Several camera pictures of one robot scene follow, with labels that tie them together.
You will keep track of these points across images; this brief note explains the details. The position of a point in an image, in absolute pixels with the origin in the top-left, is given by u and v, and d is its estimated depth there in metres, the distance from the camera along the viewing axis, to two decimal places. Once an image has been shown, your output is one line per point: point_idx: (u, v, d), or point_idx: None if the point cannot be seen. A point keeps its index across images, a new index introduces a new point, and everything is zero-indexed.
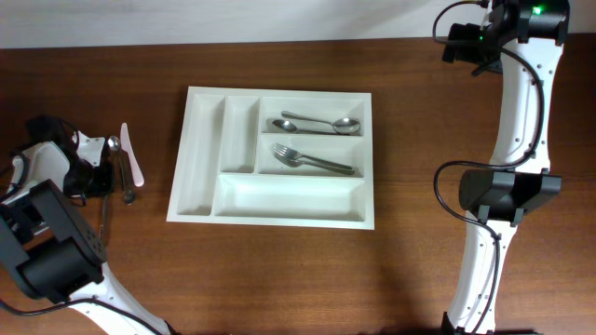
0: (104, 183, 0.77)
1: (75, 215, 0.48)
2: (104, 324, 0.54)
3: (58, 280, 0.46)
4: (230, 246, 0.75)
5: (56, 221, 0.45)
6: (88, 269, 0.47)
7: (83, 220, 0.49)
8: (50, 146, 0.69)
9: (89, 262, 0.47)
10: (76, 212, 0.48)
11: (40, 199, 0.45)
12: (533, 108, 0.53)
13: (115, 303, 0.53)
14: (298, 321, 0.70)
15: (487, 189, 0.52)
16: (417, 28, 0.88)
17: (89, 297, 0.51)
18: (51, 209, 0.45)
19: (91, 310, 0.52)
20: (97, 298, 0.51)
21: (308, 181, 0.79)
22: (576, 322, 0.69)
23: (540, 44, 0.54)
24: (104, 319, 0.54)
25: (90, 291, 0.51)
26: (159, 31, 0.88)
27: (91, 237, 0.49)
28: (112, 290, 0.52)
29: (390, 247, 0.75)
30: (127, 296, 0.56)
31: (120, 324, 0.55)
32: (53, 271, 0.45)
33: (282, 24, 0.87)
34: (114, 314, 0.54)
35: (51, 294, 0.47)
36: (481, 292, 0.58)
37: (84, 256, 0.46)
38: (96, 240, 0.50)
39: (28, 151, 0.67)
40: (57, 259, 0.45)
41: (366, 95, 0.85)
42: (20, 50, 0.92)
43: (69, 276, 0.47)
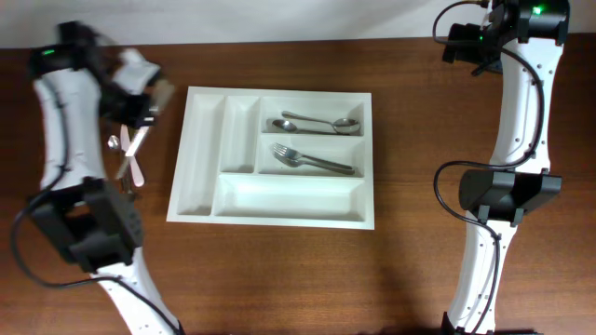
0: None
1: (122, 208, 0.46)
2: (121, 307, 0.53)
3: (94, 252, 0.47)
4: (229, 244, 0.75)
5: (103, 215, 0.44)
6: (123, 252, 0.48)
7: (128, 204, 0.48)
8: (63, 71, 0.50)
9: (126, 246, 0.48)
10: (123, 204, 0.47)
11: (92, 196, 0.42)
12: (533, 108, 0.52)
13: (137, 289, 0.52)
14: (298, 320, 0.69)
15: (487, 189, 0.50)
16: (416, 28, 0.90)
17: (114, 276, 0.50)
18: (102, 207, 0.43)
19: (113, 288, 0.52)
20: (121, 279, 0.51)
21: (308, 180, 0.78)
22: (577, 322, 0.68)
23: (541, 44, 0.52)
24: (123, 302, 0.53)
25: (116, 271, 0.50)
26: (161, 30, 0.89)
27: (133, 222, 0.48)
28: (136, 275, 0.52)
29: (391, 247, 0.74)
30: (150, 286, 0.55)
31: (136, 311, 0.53)
32: (93, 247, 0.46)
33: (283, 23, 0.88)
34: (131, 300, 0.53)
35: (84, 265, 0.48)
36: (481, 292, 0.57)
37: (122, 241, 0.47)
38: (137, 222, 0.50)
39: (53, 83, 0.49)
40: (101, 238, 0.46)
41: (366, 96, 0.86)
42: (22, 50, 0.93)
43: (105, 250, 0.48)
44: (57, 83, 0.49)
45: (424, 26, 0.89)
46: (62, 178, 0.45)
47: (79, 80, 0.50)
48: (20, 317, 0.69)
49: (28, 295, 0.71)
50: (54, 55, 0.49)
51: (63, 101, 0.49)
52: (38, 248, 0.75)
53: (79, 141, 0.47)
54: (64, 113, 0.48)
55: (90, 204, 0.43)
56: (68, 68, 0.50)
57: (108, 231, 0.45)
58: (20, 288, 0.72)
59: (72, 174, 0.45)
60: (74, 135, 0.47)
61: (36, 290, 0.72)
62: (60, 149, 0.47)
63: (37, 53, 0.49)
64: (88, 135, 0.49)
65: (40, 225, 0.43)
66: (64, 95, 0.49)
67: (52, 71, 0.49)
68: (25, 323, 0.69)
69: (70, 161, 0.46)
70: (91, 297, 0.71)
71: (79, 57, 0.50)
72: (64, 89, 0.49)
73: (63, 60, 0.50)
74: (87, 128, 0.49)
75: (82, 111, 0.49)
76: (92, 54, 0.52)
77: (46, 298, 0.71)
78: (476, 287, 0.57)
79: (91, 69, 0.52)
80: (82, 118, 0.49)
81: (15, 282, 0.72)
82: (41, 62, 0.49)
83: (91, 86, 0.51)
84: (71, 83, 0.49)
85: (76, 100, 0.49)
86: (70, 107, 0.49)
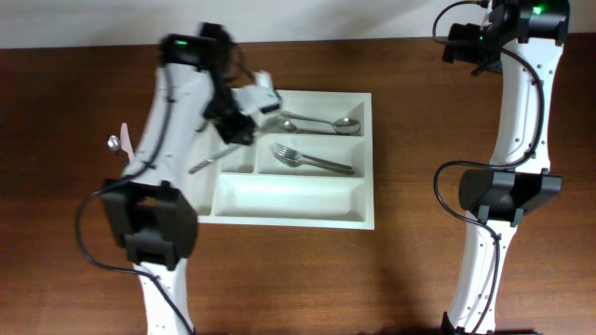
0: (228, 132, 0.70)
1: (184, 220, 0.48)
2: (148, 304, 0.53)
3: (145, 247, 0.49)
4: (229, 244, 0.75)
5: (166, 221, 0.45)
6: (169, 258, 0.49)
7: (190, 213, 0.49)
8: (180, 66, 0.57)
9: (174, 254, 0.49)
10: (187, 216, 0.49)
11: (164, 204, 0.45)
12: (533, 108, 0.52)
13: (169, 294, 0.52)
14: (298, 320, 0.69)
15: (486, 188, 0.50)
16: (416, 28, 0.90)
17: (152, 275, 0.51)
18: (169, 214, 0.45)
19: (148, 284, 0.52)
20: (157, 279, 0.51)
21: (304, 179, 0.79)
22: (577, 322, 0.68)
23: (540, 44, 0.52)
24: (152, 301, 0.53)
25: (155, 271, 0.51)
26: (161, 30, 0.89)
27: (190, 234, 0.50)
28: (172, 282, 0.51)
29: (391, 247, 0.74)
30: (182, 291, 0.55)
31: (158, 311, 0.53)
32: (145, 243, 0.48)
33: (283, 23, 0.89)
34: (159, 301, 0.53)
35: (130, 254, 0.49)
36: (481, 292, 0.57)
37: (173, 248, 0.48)
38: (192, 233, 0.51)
39: (177, 78, 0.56)
40: (155, 238, 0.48)
41: (366, 96, 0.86)
42: (23, 50, 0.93)
43: (155, 250, 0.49)
44: (173, 77, 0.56)
45: (424, 26, 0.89)
46: (144, 172, 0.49)
47: (197, 81, 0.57)
48: (20, 316, 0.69)
49: (27, 295, 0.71)
50: (189, 51, 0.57)
51: (174, 98, 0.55)
52: (37, 247, 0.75)
53: (169, 143, 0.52)
54: (170, 108, 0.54)
55: (160, 208, 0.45)
56: (193, 65, 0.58)
57: (165, 235, 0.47)
58: (19, 288, 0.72)
59: (154, 172, 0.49)
60: (170, 133, 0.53)
61: (35, 289, 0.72)
62: (155, 142, 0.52)
63: (171, 43, 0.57)
64: (182, 133, 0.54)
65: (109, 210, 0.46)
66: (178, 91, 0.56)
67: (179, 65, 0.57)
68: (25, 323, 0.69)
69: (155, 159, 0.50)
70: (90, 297, 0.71)
71: (204, 54, 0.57)
72: (180, 87, 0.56)
73: (191, 56, 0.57)
74: (187, 127, 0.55)
75: (189, 110, 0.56)
76: (217, 57, 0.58)
77: (46, 297, 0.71)
78: (476, 287, 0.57)
79: (211, 71, 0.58)
80: (182, 119, 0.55)
81: (15, 282, 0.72)
82: (172, 50, 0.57)
83: (207, 89, 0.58)
84: (193, 81, 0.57)
85: (187, 99, 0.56)
86: (181, 102, 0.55)
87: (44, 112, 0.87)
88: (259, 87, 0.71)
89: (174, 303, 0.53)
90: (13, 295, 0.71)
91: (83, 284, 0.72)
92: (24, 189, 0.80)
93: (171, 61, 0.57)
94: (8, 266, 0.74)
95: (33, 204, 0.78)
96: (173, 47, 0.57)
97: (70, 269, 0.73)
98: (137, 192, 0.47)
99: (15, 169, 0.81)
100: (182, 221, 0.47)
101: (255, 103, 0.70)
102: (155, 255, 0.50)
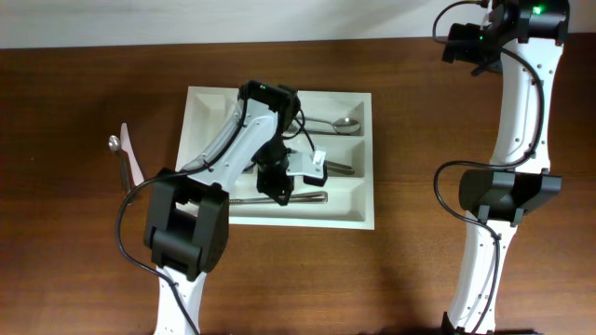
0: (264, 183, 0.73)
1: (221, 230, 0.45)
2: (162, 306, 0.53)
3: (171, 253, 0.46)
4: (229, 244, 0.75)
5: (203, 224, 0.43)
6: (192, 270, 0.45)
7: (225, 231, 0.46)
8: (252, 101, 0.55)
9: (197, 266, 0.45)
10: (223, 228, 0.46)
11: (208, 204, 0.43)
12: (534, 109, 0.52)
13: (182, 301, 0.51)
14: (298, 320, 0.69)
15: (487, 188, 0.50)
16: (416, 28, 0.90)
17: (170, 281, 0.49)
18: (208, 216, 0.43)
19: (167, 287, 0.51)
20: (175, 287, 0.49)
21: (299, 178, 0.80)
22: (577, 322, 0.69)
23: (540, 44, 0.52)
24: (167, 302, 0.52)
25: (176, 277, 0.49)
26: (162, 30, 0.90)
27: (220, 247, 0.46)
28: (188, 290, 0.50)
29: (391, 247, 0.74)
30: (197, 299, 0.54)
31: (169, 314, 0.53)
32: (171, 247, 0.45)
33: (282, 22, 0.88)
34: (175, 305, 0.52)
35: (155, 255, 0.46)
36: (481, 293, 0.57)
37: (197, 261, 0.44)
38: (219, 252, 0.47)
39: (251, 110, 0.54)
40: (183, 244, 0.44)
41: (366, 95, 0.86)
42: (22, 50, 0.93)
43: (179, 259, 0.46)
44: (249, 109, 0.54)
45: (423, 26, 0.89)
46: (201, 172, 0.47)
47: (267, 118, 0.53)
48: (20, 317, 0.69)
49: (27, 295, 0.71)
50: (267, 96, 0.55)
51: (244, 125, 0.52)
52: (37, 247, 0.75)
53: (231, 155, 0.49)
54: (237, 134, 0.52)
55: (203, 207, 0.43)
56: (266, 104, 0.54)
57: (194, 242, 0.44)
58: (19, 288, 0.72)
59: (209, 174, 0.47)
60: (236, 149, 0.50)
61: (35, 290, 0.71)
62: (219, 152, 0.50)
63: (256, 87, 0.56)
64: (242, 159, 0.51)
65: (154, 199, 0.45)
66: (250, 119, 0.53)
67: (256, 100, 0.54)
68: (25, 323, 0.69)
69: (215, 164, 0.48)
70: (90, 297, 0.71)
71: (279, 102, 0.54)
72: (252, 116, 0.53)
73: (267, 99, 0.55)
74: (248, 154, 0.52)
75: (252, 140, 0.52)
76: (289, 110, 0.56)
77: (46, 297, 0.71)
78: (476, 287, 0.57)
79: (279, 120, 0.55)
80: (246, 147, 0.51)
81: (15, 283, 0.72)
82: (254, 90, 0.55)
83: (271, 129, 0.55)
84: (264, 117, 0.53)
85: (255, 128, 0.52)
86: (249, 130, 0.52)
87: (44, 112, 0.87)
88: (311, 160, 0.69)
89: (186, 311, 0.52)
90: (13, 295, 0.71)
91: (83, 284, 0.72)
92: (24, 189, 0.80)
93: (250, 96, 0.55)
94: (8, 267, 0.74)
95: (33, 204, 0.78)
96: (257, 88, 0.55)
97: (71, 269, 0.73)
98: (185, 193, 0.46)
99: (15, 169, 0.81)
100: (219, 226, 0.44)
101: (301, 169, 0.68)
102: (179, 264, 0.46)
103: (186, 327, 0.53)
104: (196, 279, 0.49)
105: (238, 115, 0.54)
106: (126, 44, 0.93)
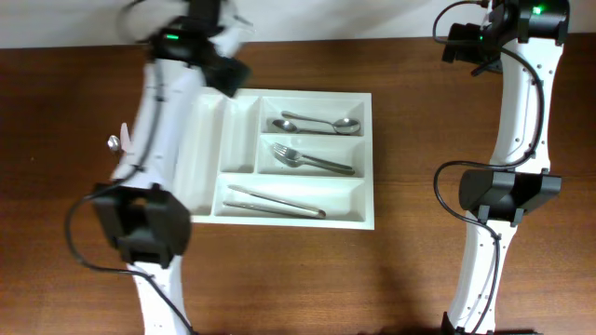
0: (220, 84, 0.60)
1: (179, 218, 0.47)
2: (143, 304, 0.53)
3: (140, 248, 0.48)
4: (229, 244, 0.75)
5: (161, 221, 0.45)
6: (165, 255, 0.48)
7: (183, 214, 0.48)
8: (166, 62, 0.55)
9: (169, 251, 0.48)
10: (182, 213, 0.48)
11: (157, 205, 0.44)
12: (533, 109, 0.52)
13: (164, 292, 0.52)
14: (298, 320, 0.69)
15: (487, 188, 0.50)
16: (416, 28, 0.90)
17: (147, 274, 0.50)
18: (161, 217, 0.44)
19: (142, 284, 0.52)
20: (152, 278, 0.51)
21: (301, 175, 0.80)
22: (577, 322, 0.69)
23: (540, 43, 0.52)
24: (147, 300, 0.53)
25: (151, 270, 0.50)
26: None
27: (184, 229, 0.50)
28: (167, 279, 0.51)
29: (391, 247, 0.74)
30: (178, 289, 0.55)
31: (155, 310, 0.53)
32: (139, 244, 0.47)
33: (283, 22, 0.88)
34: (156, 300, 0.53)
35: (125, 256, 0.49)
36: (481, 292, 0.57)
37: (168, 247, 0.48)
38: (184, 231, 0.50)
39: (166, 75, 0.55)
40: (149, 239, 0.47)
41: (366, 95, 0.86)
42: (23, 50, 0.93)
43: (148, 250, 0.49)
44: (165, 73, 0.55)
45: (424, 26, 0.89)
46: (134, 175, 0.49)
47: (186, 79, 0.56)
48: (20, 317, 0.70)
49: (27, 296, 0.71)
50: (177, 46, 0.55)
51: (164, 96, 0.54)
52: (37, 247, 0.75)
53: (160, 145, 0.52)
54: (160, 108, 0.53)
55: (153, 209, 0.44)
56: (182, 60, 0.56)
57: (157, 236, 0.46)
58: (19, 289, 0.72)
59: (144, 175, 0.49)
60: (163, 126, 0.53)
61: (36, 290, 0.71)
62: (143, 141, 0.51)
63: (161, 35, 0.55)
64: (173, 134, 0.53)
65: (101, 215, 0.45)
66: (168, 90, 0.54)
67: (170, 61, 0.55)
68: (25, 324, 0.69)
69: (146, 161, 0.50)
70: (91, 297, 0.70)
71: (196, 52, 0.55)
72: (170, 84, 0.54)
73: (182, 49, 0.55)
74: (179, 125, 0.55)
75: (179, 111, 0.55)
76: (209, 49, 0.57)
77: (46, 297, 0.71)
78: (476, 287, 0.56)
79: (199, 65, 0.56)
80: (173, 115, 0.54)
81: (15, 283, 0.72)
82: (158, 46, 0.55)
83: (195, 84, 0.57)
84: (182, 80, 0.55)
85: (177, 96, 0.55)
86: (169, 100, 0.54)
87: (44, 112, 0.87)
88: None
89: (170, 301, 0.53)
90: (13, 296, 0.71)
91: (83, 284, 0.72)
92: (24, 189, 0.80)
93: (160, 56, 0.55)
94: (9, 267, 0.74)
95: (33, 204, 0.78)
96: (160, 41, 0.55)
97: (71, 269, 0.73)
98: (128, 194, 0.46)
99: (15, 169, 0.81)
100: (175, 219, 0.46)
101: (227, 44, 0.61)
102: (149, 255, 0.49)
103: (176, 319, 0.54)
104: (171, 264, 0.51)
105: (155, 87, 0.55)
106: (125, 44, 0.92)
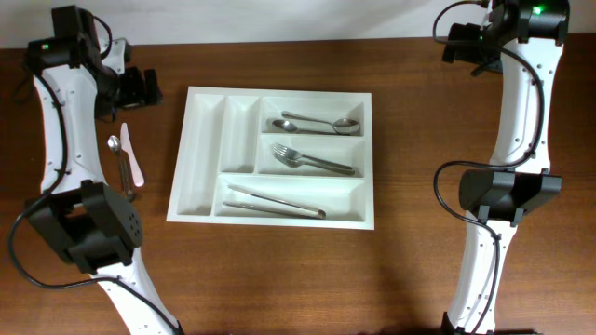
0: (133, 94, 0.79)
1: (121, 209, 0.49)
2: (120, 309, 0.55)
3: (94, 253, 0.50)
4: (229, 244, 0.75)
5: (101, 218, 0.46)
6: (120, 251, 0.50)
7: (125, 207, 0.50)
8: (50, 71, 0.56)
9: (125, 246, 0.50)
10: (122, 204, 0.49)
11: (91, 201, 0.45)
12: (532, 109, 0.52)
13: (136, 289, 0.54)
14: (298, 320, 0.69)
15: (487, 189, 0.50)
16: (417, 28, 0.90)
17: (114, 277, 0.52)
18: (101, 209, 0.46)
19: (113, 289, 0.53)
20: (120, 279, 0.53)
21: (301, 175, 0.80)
22: (577, 322, 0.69)
23: (540, 44, 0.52)
24: (121, 302, 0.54)
25: (115, 272, 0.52)
26: (161, 31, 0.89)
27: (132, 221, 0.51)
28: (136, 275, 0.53)
29: (390, 247, 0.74)
30: (152, 288, 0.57)
31: (134, 311, 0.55)
32: (92, 248, 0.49)
33: (283, 22, 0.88)
34: (133, 300, 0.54)
35: (84, 265, 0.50)
36: (481, 292, 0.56)
37: (121, 244, 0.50)
38: (135, 224, 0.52)
39: (57, 83, 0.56)
40: (99, 239, 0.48)
41: (366, 95, 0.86)
42: (21, 50, 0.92)
43: (103, 252, 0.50)
44: (54, 81, 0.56)
45: (424, 26, 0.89)
46: (62, 180, 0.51)
47: (77, 78, 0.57)
48: (20, 317, 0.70)
49: (27, 296, 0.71)
50: (58, 53, 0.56)
51: (61, 100, 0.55)
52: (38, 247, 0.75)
53: (77, 144, 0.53)
54: (62, 113, 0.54)
55: (88, 205, 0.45)
56: (66, 63, 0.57)
57: (106, 234, 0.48)
58: (19, 290, 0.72)
59: (72, 176, 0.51)
60: (74, 125, 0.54)
61: (36, 290, 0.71)
62: (60, 147, 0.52)
63: (35, 50, 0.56)
64: (85, 131, 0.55)
65: (43, 227, 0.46)
66: (63, 95, 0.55)
67: (58, 68, 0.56)
68: (25, 324, 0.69)
69: (69, 164, 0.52)
70: (91, 297, 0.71)
71: (76, 51, 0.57)
72: (62, 88, 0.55)
73: (61, 55, 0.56)
74: (87, 122, 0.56)
75: (80, 109, 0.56)
76: (88, 47, 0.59)
77: (46, 298, 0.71)
78: (476, 287, 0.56)
79: (86, 64, 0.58)
80: (78, 115, 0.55)
81: (15, 283, 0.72)
82: (39, 59, 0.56)
83: (89, 81, 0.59)
84: (71, 81, 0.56)
85: (74, 97, 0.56)
86: (68, 102, 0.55)
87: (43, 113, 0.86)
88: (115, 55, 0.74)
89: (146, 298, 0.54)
90: (13, 297, 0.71)
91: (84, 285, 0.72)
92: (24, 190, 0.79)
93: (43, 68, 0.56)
94: (8, 268, 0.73)
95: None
96: (40, 51, 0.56)
97: None
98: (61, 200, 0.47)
99: (15, 170, 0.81)
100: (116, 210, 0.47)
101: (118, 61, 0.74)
102: (107, 257, 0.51)
103: (158, 315, 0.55)
104: (134, 260, 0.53)
105: (47, 96, 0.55)
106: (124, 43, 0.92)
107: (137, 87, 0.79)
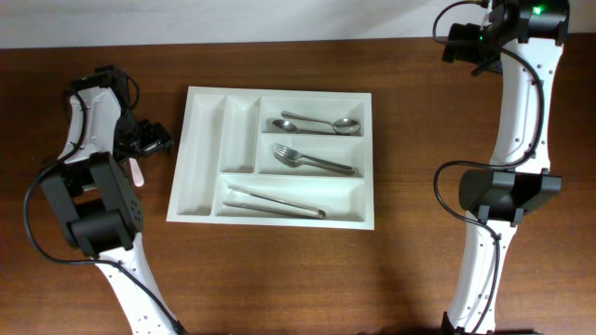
0: (151, 137, 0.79)
1: (124, 185, 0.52)
2: (120, 297, 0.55)
3: (96, 235, 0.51)
4: (229, 243, 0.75)
5: (107, 189, 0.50)
6: (122, 233, 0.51)
7: (128, 189, 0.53)
8: (84, 90, 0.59)
9: (126, 227, 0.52)
10: (125, 183, 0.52)
11: (98, 170, 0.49)
12: (533, 109, 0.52)
13: (136, 276, 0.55)
14: (298, 320, 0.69)
15: (487, 189, 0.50)
16: (417, 28, 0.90)
17: (115, 261, 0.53)
18: (106, 177, 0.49)
19: (114, 275, 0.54)
20: (122, 264, 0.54)
21: (302, 175, 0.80)
22: (576, 322, 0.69)
23: (540, 44, 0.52)
24: (121, 290, 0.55)
25: (116, 257, 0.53)
26: (161, 31, 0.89)
27: (134, 205, 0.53)
28: (136, 261, 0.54)
29: (391, 247, 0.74)
30: (150, 277, 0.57)
31: (135, 301, 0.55)
32: (94, 230, 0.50)
33: (283, 23, 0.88)
34: (133, 288, 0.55)
35: (86, 248, 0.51)
36: (481, 293, 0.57)
37: (123, 225, 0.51)
38: (137, 210, 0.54)
39: (87, 96, 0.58)
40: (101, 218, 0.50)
41: (366, 95, 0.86)
42: (20, 50, 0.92)
43: (106, 236, 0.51)
44: (86, 93, 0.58)
45: (424, 26, 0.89)
46: (75, 153, 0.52)
47: (105, 95, 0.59)
48: (20, 317, 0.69)
49: (27, 297, 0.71)
50: (92, 83, 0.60)
51: (88, 105, 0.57)
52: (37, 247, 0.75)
53: (94, 129, 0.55)
54: (87, 113, 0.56)
55: (95, 171, 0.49)
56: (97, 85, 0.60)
57: (110, 209, 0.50)
58: (18, 291, 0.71)
59: (84, 152, 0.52)
60: (95, 123, 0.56)
61: (36, 291, 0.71)
62: (79, 129, 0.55)
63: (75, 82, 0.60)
64: (105, 133, 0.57)
65: (52, 196, 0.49)
66: (90, 100, 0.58)
67: (88, 88, 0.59)
68: (25, 324, 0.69)
69: (85, 142, 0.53)
70: (91, 298, 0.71)
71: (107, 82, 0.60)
72: (90, 97, 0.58)
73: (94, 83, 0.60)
74: (106, 126, 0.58)
75: (104, 117, 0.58)
76: (117, 84, 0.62)
77: (45, 298, 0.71)
78: (476, 287, 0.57)
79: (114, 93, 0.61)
80: (101, 118, 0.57)
81: (14, 283, 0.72)
82: (77, 85, 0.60)
83: (115, 102, 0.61)
84: (99, 93, 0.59)
85: (100, 105, 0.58)
86: (94, 108, 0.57)
87: (42, 113, 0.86)
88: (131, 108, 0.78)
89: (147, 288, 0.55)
90: (13, 297, 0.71)
91: (83, 285, 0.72)
92: (24, 189, 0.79)
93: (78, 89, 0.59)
94: (7, 268, 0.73)
95: (39, 203, 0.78)
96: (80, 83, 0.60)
97: (72, 272, 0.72)
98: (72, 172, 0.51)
99: (14, 169, 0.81)
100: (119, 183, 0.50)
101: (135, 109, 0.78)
102: (109, 241, 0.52)
103: (158, 308, 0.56)
104: (135, 247, 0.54)
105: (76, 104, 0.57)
106: (124, 43, 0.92)
107: (154, 131, 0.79)
